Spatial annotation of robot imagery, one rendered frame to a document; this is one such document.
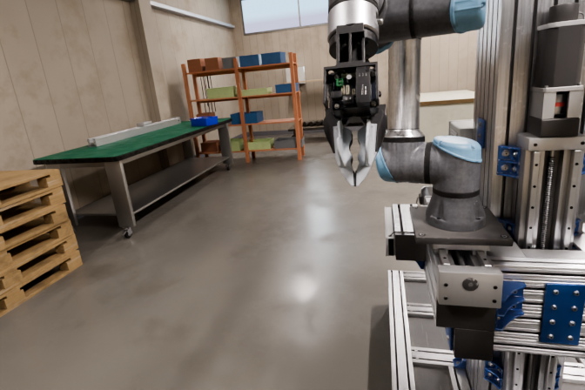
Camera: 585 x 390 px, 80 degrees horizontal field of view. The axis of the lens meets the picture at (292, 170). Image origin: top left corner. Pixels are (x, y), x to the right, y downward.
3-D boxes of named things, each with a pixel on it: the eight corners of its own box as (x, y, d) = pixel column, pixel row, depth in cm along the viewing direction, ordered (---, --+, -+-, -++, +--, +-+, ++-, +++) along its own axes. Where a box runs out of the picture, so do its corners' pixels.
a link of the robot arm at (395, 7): (415, 53, 63) (405, 18, 53) (355, 60, 68) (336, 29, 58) (418, 13, 64) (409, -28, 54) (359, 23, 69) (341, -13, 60)
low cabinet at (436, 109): (467, 125, 814) (468, 89, 792) (495, 144, 610) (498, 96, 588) (388, 130, 859) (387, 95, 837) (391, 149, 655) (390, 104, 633)
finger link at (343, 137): (327, 180, 45) (327, 112, 46) (333, 187, 50) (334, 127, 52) (352, 180, 44) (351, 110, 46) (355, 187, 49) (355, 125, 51)
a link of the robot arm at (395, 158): (428, 188, 91) (434, -36, 83) (372, 185, 98) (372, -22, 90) (433, 181, 101) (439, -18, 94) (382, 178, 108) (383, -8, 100)
